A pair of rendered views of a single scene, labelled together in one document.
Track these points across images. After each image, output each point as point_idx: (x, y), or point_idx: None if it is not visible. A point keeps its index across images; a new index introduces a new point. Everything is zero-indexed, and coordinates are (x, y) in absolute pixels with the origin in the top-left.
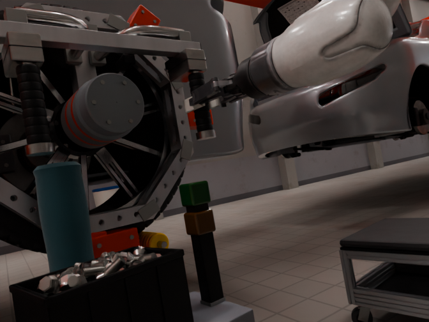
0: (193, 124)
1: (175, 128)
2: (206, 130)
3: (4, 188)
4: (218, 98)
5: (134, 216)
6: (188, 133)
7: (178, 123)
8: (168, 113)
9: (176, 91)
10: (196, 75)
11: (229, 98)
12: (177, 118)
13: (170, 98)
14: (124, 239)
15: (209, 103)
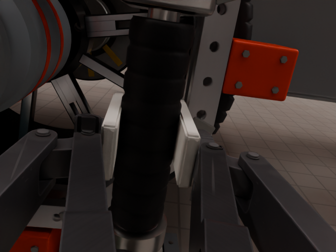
0: (230, 92)
1: (189, 87)
2: (124, 229)
3: None
4: (190, 164)
5: (51, 219)
6: (210, 108)
7: (195, 83)
8: (194, 48)
9: (224, 5)
10: (144, 30)
11: (190, 232)
12: (196, 71)
13: (201, 21)
14: (22, 248)
15: (176, 145)
